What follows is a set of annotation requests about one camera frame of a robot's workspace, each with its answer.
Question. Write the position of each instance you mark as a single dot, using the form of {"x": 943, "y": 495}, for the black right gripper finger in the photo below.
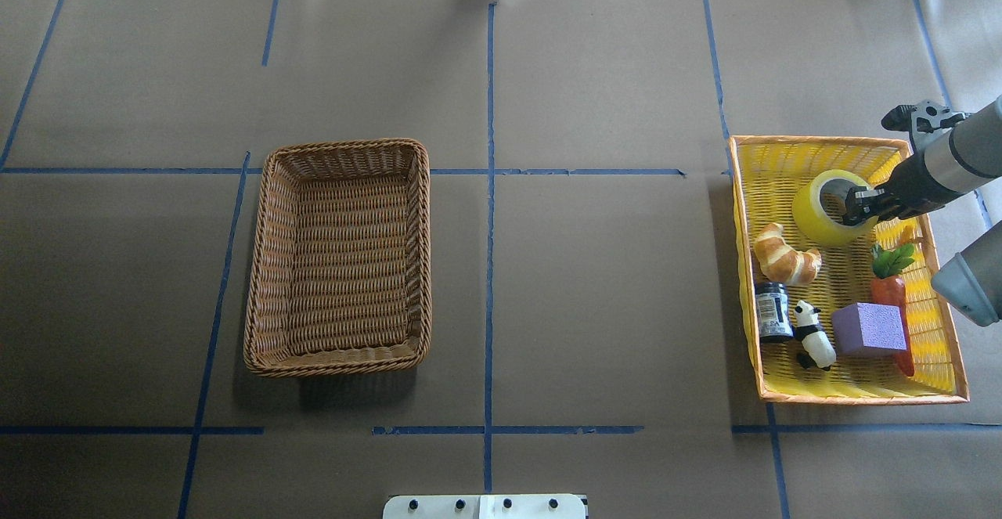
{"x": 857, "y": 214}
{"x": 865, "y": 197}

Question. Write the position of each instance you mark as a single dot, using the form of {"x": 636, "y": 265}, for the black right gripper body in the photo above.
{"x": 910, "y": 185}

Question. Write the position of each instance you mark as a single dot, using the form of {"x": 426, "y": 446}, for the yellow transparent tape roll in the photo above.
{"x": 813, "y": 220}

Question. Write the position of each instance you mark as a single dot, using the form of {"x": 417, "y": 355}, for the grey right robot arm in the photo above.
{"x": 954, "y": 154}

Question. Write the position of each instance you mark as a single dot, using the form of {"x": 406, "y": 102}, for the yellow woven plastic basket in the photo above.
{"x": 767, "y": 173}

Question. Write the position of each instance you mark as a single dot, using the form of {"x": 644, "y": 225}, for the brown wicker basket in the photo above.
{"x": 340, "y": 282}

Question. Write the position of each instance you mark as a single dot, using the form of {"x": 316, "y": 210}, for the toy carrot with green leaves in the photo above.
{"x": 888, "y": 287}

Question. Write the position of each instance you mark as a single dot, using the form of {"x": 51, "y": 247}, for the toy croissant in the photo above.
{"x": 782, "y": 263}

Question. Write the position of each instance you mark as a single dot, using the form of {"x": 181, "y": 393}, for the purple foam cube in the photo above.
{"x": 869, "y": 330}

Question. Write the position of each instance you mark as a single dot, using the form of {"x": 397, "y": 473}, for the small dark labelled jar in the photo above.
{"x": 771, "y": 307}

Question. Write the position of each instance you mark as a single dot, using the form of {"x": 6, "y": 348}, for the toy panda figure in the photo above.
{"x": 817, "y": 350}

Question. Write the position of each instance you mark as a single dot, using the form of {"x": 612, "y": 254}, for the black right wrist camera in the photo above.
{"x": 924, "y": 122}

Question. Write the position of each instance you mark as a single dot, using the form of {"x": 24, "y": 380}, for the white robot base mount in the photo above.
{"x": 524, "y": 505}

